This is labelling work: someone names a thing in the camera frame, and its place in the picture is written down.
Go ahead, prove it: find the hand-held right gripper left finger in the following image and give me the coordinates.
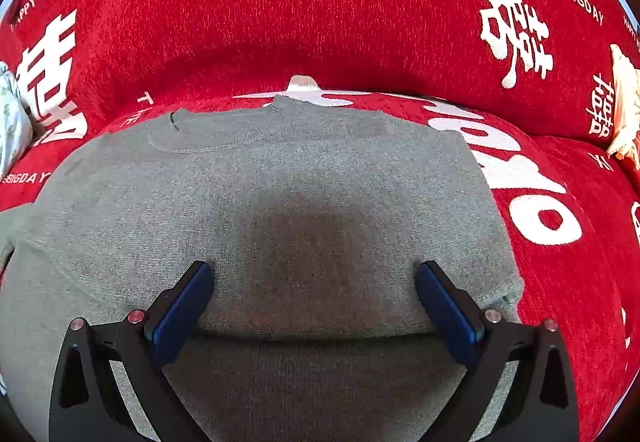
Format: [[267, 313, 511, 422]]
[[48, 260, 216, 442]]

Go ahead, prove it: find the white floral pillow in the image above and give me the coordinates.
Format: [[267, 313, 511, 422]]
[[0, 62, 34, 179]]

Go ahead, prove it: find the grey knit sweater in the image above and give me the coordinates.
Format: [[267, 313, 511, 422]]
[[0, 94, 526, 442]]

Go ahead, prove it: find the red printed sofa cover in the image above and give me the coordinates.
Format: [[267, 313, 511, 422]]
[[0, 0, 640, 442]]

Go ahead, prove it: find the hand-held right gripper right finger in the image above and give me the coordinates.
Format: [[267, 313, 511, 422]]
[[416, 260, 582, 442]]

